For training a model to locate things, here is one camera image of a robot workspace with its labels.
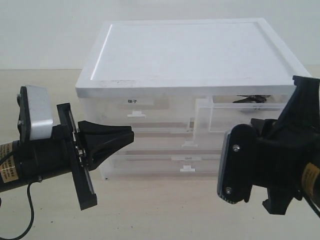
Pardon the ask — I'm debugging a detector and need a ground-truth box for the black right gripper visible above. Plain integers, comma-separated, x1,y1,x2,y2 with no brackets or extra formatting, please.
250,75,320,215

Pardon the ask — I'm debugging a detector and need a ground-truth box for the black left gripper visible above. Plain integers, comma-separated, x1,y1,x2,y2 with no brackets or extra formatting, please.
52,103,134,211

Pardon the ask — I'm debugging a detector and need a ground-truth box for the key bunch with blue tag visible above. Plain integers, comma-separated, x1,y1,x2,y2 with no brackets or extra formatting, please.
233,95,271,104

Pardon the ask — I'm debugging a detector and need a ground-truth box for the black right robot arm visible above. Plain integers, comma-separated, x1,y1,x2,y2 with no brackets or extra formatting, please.
250,75,320,216

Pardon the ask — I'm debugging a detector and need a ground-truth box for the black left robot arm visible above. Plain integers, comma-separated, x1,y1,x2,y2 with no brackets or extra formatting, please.
0,103,134,210

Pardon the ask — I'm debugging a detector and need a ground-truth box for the white translucent drawer cabinet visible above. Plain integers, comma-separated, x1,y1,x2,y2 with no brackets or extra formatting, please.
74,17,313,181

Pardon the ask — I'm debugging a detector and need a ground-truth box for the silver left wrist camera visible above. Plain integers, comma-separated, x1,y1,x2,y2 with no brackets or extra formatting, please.
16,85,53,142

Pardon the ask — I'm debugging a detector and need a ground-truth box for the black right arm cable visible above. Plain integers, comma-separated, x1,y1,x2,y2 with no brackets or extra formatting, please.
303,192,320,216

